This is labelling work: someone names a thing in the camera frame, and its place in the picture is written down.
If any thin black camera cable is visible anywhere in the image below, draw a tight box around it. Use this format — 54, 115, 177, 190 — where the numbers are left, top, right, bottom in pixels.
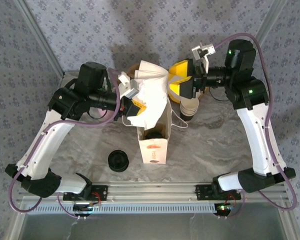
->
209, 86, 230, 103

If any aluminium mounting rail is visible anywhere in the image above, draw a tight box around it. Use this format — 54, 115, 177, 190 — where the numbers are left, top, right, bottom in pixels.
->
17, 181, 290, 203

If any printed paper takeout bag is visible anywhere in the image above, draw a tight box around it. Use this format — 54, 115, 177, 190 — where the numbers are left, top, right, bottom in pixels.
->
121, 98, 190, 165

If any black cup lid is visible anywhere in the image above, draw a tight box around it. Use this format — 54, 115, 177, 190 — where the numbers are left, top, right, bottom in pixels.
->
145, 131, 165, 140

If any stack of black cup lids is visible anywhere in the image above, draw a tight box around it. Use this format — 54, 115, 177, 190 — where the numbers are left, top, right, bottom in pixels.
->
106, 149, 129, 174

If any aluminium frame post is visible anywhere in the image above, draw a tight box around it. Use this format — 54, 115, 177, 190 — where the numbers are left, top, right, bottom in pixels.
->
16, 0, 66, 77
252, 0, 290, 51

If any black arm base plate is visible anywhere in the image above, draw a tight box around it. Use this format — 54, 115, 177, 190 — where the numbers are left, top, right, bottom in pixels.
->
195, 184, 242, 202
62, 184, 109, 202

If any thin purple base cable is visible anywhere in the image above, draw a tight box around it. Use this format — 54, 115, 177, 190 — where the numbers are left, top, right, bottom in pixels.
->
56, 193, 82, 220
226, 193, 246, 220

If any small circuit board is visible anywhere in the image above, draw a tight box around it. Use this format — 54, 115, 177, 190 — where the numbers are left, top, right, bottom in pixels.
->
73, 202, 101, 217
214, 202, 235, 216

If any stack of brown pulp carriers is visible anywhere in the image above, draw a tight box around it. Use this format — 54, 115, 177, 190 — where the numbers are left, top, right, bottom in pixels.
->
126, 63, 142, 78

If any white paper napkin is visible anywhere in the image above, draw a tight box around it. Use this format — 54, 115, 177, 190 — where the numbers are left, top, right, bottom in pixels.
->
126, 59, 171, 131

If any thick purple arm cable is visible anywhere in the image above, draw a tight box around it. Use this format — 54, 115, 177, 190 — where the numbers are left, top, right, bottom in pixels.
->
214, 32, 297, 212
8, 67, 122, 213

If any grey metal sheet panel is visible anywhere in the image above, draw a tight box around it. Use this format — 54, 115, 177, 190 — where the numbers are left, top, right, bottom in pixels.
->
19, 213, 295, 240

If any grey slotted cable duct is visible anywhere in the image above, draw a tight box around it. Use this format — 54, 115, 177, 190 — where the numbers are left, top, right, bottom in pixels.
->
26, 201, 217, 215

